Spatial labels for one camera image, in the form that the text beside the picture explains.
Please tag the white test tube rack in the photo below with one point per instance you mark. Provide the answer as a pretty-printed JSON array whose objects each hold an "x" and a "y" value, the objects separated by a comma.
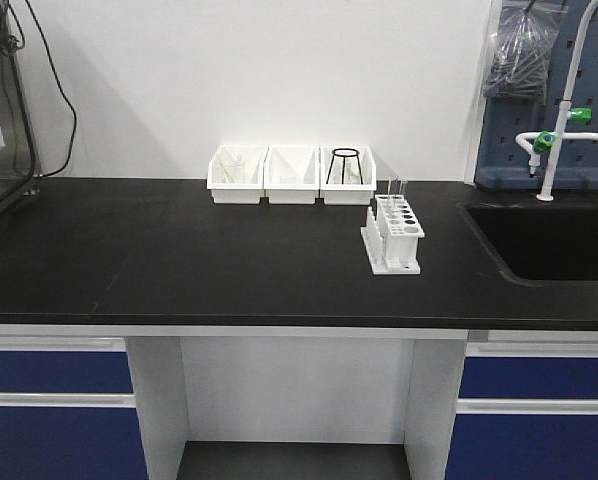
[{"x": 391, "y": 235}]

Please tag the blue pegboard drying rack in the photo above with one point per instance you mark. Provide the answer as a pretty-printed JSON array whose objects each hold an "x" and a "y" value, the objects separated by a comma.
[{"x": 513, "y": 153}]

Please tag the white middle storage bin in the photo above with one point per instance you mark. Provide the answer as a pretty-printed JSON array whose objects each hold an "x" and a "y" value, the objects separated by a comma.
[{"x": 292, "y": 174}]

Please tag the white storage bin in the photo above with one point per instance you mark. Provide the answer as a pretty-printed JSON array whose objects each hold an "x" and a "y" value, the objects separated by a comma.
[
  {"x": 249, "y": 192},
  {"x": 336, "y": 193},
  {"x": 292, "y": 174}
]

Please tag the white right storage bin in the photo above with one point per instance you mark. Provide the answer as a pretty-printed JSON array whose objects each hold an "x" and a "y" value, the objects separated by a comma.
[{"x": 336, "y": 193}]

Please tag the clear round glass flask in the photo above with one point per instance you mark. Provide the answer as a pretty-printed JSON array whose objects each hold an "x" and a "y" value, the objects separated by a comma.
[{"x": 351, "y": 175}]

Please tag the white left storage bin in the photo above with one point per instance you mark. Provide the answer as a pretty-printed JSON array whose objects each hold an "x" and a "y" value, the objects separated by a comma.
[{"x": 249, "y": 192}]

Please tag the clear glass beaker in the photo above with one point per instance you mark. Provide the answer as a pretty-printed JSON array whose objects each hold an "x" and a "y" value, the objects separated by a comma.
[{"x": 240, "y": 173}]

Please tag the green yellow stirring stick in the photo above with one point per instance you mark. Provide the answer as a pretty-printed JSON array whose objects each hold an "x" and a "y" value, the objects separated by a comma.
[{"x": 228, "y": 172}]

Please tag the blue right upper drawer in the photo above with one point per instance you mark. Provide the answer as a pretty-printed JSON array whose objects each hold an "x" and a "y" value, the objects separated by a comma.
[{"x": 530, "y": 378}]

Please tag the blue drawer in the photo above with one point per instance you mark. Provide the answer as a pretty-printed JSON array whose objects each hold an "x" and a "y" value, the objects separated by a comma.
[
  {"x": 70, "y": 443},
  {"x": 530, "y": 378},
  {"x": 524, "y": 447},
  {"x": 64, "y": 372}
]

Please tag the white gooseneck lab faucet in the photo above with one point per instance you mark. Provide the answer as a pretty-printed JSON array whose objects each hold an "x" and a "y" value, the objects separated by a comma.
[{"x": 564, "y": 113}]

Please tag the black sink basin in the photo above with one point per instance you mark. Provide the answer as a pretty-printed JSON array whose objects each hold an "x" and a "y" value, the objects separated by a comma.
[{"x": 537, "y": 245}]

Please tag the blue right lower drawer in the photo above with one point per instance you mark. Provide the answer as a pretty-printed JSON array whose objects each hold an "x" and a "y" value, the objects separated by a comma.
[{"x": 524, "y": 447}]

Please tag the plastic bag of pegs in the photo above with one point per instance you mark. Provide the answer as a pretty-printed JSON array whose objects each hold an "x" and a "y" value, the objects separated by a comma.
[{"x": 523, "y": 42}]

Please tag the steel framed cabinet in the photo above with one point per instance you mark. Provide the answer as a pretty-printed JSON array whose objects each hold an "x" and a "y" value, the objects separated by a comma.
[{"x": 18, "y": 156}]

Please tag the blue left upper drawer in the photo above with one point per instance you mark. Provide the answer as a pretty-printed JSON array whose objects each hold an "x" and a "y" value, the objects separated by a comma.
[{"x": 64, "y": 372}]

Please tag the blue left lower drawer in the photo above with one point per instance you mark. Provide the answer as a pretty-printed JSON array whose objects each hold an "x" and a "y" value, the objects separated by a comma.
[{"x": 70, "y": 443}]

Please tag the black wire tripod stand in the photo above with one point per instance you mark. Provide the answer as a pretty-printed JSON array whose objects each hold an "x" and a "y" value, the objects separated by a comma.
[{"x": 346, "y": 155}]

